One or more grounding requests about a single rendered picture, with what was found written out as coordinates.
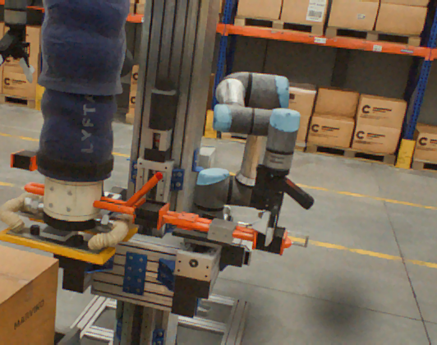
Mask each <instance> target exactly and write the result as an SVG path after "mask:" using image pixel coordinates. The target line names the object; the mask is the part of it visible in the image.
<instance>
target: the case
mask: <svg viewBox="0 0 437 345"><path fill-rule="evenodd" d="M57 289H58V259H56V258H53V257H49V256H46V255H39V254H35V253H32V252H28V251H22V250H18V249H14V248H10V247H6V246H0V345H54V334H55V319H56V304H57Z"/></svg>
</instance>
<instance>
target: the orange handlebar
mask: <svg viewBox="0 0 437 345"><path fill-rule="evenodd" d="M44 190H45V184H41V183H38V182H30V183H26V184H25V185H24V191H25V192H28V193H30V194H35V195H38V196H44ZM100 199H101V200H106V201H110V202H115V203H118V204H119V203H120V204H122V205H117V204H113V203H108V202H104V201H100V200H96V201H95V202H93V206H94V207H95V208H98V209H105V210H108V211H113V212H117V213H121V214H128V215H133V212H134V205H133V206H132V208H128V206H124V205H123V204H124V203H125V202H126V201H122V200H115V199H110V198H106V197H102V196H101V198H100ZM211 221H212V220H211V219H207V218H199V217H198V215H197V214H189V213H186V212H181V213H180V214H179V213H175V212H171V211H167V213H166V215H163V216H162V218H161V222H164V223H171V224H176V228H180V229H185V230H189V231H192V230H193V229H195V230H199V231H204V232H208V231H209V224H210V223H211ZM254 235H255V229H251V228H244V227H239V226H237V229H236V230H235V231H233V233H232V237H235V238H239V239H242V240H247V241H250V242H253V239H254ZM291 245H292V239H291V238H290V237H287V239H286V242H285V247H284V248H289V247H290V246H291Z"/></svg>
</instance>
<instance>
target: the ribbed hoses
mask: <svg viewBox="0 0 437 345"><path fill-rule="evenodd" d="M26 197H28V198H32V199H35V200H42V201H43V202H44V196H41V195H35V194H30V193H28V192H26V193H24V194H22V195H21V196H20V197H19V198H16V199H13V200H9V201H7V202H6V203H4V204H3V205H2V206H1V209H0V219H1V220H2V221H3V222H4V223H6V224H7V225H8V226H9V228H11V229H13V231H14V232H19V231H20V230H21V229H22V228H23V227H24V226H25V223H24V222H22V221H23V220H21V218H19V215H17V214H16V212H18V211H26V210H28V208H25V198H26ZM119 218H120V219H118V220H116V221H115V219H114V220H113V221H115V222H114V224H113V228H111V229H112V231H111V232H108V233H101V234H97V235H96V236H94V237H92V238H90V239H89V240H88V247H89V249H90V250H93V251H98V250H100V249H102V248H103V247H107V246H108V247H110V246H115V245H118V244H119V242H120V241H121V240H122V239H123V238H124V237H125V236H126V234H127V232H128V230H132V229H133V228H136V227H138V226H139V224H134V223H132V219H133V215H128V214H122V215H120V216H119Z"/></svg>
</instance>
